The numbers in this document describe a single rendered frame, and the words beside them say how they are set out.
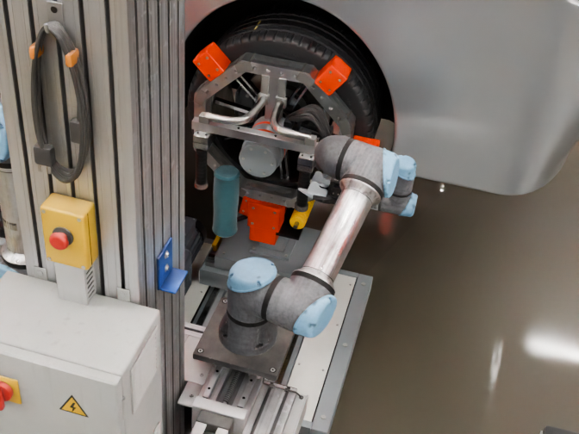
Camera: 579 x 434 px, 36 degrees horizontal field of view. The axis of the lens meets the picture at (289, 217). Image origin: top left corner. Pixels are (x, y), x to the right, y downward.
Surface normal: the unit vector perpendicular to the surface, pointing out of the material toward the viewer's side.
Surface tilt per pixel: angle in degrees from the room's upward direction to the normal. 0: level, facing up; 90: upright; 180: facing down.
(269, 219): 90
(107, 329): 0
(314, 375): 0
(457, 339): 0
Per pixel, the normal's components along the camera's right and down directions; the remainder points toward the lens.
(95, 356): 0.07, -0.78
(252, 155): -0.25, 0.58
